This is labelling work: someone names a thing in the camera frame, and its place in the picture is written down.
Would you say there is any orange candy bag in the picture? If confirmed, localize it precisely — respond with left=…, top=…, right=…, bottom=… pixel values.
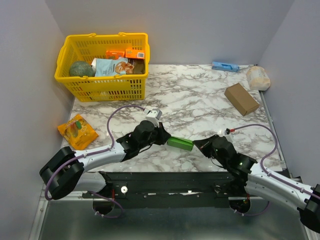
left=57, top=114, right=99, bottom=150

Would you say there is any orange barcode box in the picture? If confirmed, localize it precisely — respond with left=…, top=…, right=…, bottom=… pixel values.
left=124, top=48, right=146, bottom=60

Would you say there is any yellow plastic shopping basket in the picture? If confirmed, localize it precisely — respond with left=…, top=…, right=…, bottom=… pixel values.
left=54, top=32, right=150, bottom=102

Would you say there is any beige wrapped paper bag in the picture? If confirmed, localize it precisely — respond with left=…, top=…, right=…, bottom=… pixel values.
left=246, top=66, right=271, bottom=91

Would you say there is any light blue carton box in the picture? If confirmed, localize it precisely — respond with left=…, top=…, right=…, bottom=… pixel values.
left=211, top=61, right=240, bottom=73

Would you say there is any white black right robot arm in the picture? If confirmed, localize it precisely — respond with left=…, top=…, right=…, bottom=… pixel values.
left=193, top=135, right=320, bottom=233

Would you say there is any green paper box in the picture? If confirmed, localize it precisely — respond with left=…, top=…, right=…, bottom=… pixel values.
left=167, top=136, right=194, bottom=152

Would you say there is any brown cardboard box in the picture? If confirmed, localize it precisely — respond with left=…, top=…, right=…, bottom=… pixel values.
left=224, top=83, right=260, bottom=116

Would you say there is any green round melon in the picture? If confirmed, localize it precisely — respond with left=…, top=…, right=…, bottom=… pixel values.
left=69, top=61, right=95, bottom=77

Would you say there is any orange snack box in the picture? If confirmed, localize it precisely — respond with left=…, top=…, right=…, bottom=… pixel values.
left=105, top=50, right=125, bottom=60

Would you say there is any light blue snack pouch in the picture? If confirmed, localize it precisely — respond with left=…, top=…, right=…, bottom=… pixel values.
left=91, top=57, right=135, bottom=77

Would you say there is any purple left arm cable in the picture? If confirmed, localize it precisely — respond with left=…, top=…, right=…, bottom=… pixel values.
left=44, top=104, right=148, bottom=201

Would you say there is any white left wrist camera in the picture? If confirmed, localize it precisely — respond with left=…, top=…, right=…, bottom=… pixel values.
left=143, top=108, right=162, bottom=127

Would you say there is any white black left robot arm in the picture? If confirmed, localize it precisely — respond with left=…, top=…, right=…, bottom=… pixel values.
left=39, top=120, right=171, bottom=201

